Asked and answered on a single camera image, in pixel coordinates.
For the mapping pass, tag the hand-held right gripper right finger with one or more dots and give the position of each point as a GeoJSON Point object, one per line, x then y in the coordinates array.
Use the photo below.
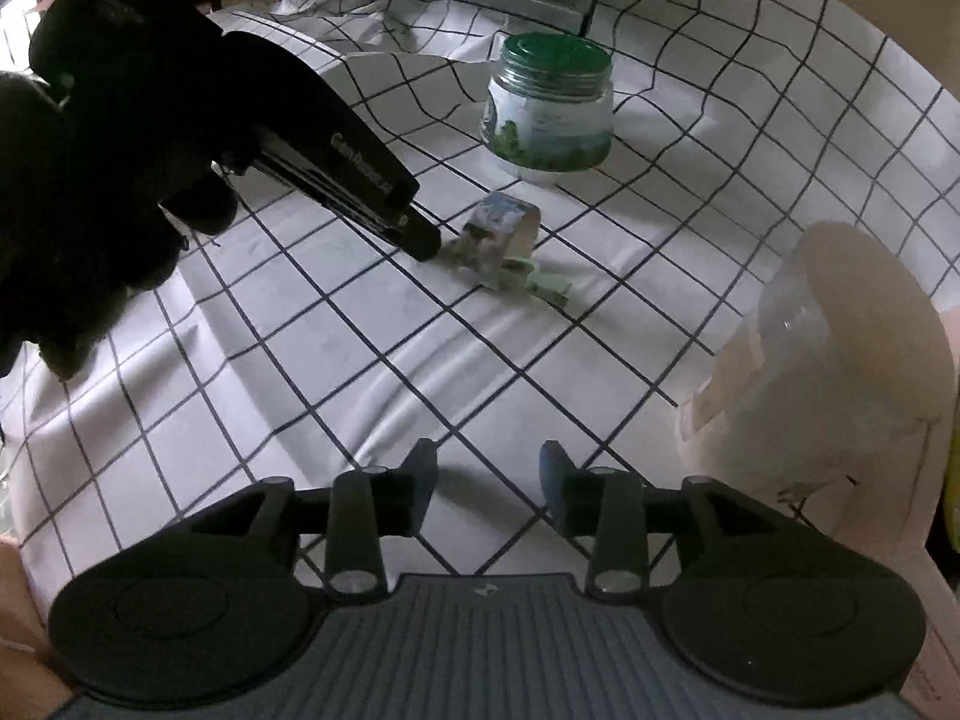
{"type": "Point", "coordinates": [555, 484]}

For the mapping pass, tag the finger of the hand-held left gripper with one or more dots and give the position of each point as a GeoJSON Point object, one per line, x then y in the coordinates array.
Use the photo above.
{"type": "Point", "coordinates": [360, 210]}

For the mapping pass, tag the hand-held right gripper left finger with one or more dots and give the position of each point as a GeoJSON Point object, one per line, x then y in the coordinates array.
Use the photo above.
{"type": "Point", "coordinates": [421, 484]}

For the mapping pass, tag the printed paper sleeve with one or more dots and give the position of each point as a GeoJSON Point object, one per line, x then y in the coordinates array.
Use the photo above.
{"type": "Point", "coordinates": [499, 229]}

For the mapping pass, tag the small packet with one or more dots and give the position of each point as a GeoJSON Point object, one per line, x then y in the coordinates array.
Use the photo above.
{"type": "Point", "coordinates": [544, 285]}

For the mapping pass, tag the flower label plastic jar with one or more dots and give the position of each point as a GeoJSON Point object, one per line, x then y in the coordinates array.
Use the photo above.
{"type": "Point", "coordinates": [832, 375]}

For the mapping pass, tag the pink cardboard box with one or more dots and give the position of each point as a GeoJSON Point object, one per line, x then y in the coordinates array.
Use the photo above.
{"type": "Point", "coordinates": [934, 600]}

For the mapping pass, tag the black checked white tablecloth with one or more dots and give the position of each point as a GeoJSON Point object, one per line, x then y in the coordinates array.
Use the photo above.
{"type": "Point", "coordinates": [375, 360]}

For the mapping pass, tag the green lid jar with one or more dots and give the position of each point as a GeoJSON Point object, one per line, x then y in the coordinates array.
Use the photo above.
{"type": "Point", "coordinates": [547, 120]}

